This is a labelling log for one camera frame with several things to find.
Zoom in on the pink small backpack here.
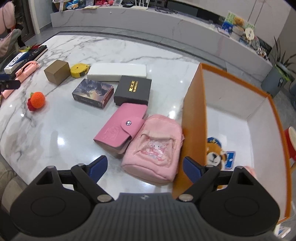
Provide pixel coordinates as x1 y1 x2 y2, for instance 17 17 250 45
121 114 184 183

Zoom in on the illustrated book box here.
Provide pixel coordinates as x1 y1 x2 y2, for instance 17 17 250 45
72 78 114 109

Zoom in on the yellow tape measure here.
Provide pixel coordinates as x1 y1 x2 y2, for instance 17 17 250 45
70 63 90 78

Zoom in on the long white box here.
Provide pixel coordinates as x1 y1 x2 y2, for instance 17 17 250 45
87 63 147 82

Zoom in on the blue white slim box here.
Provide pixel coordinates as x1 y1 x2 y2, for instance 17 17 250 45
4 52 30 74

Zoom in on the pink handheld fan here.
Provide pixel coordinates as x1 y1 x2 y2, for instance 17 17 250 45
1 61 39 99

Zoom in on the red panda plush toy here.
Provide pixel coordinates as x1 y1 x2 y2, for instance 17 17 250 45
206 137 227 170

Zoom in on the orange crochet fruit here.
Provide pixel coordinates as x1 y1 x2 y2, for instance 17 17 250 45
27 92 46 111

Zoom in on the pink snap wallet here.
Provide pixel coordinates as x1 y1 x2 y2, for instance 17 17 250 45
93 103 147 158

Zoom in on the blue card tag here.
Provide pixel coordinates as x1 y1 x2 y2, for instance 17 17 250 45
224 151 236 170

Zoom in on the black remote keyboard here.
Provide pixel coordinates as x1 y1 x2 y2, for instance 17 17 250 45
22 45 48 61

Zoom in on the brown cardboard cube box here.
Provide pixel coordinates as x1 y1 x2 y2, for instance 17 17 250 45
44 60 70 86

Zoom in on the pink striped item in box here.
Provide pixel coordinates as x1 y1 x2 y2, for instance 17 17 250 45
244 166 257 179

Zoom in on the orange white storage box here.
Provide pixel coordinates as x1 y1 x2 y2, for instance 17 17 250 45
171 63 292 222

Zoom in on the black gift box gold text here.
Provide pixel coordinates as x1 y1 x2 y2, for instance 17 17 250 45
113 76 152 106

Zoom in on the red mug white interior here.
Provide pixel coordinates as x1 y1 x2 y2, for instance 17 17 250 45
285 126 296 172

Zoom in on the grey trash bin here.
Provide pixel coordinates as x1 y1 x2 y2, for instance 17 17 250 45
261 66 288 98

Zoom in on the green potted plant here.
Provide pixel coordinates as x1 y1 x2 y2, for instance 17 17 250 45
273 37 295 82

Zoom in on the round white fan sign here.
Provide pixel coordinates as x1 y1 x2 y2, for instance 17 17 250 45
245 28 255 41

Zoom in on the small bear plush on shelf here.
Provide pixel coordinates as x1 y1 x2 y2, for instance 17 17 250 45
233 16 244 27

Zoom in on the white router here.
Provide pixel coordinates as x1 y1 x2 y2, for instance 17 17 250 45
125 0 150 11

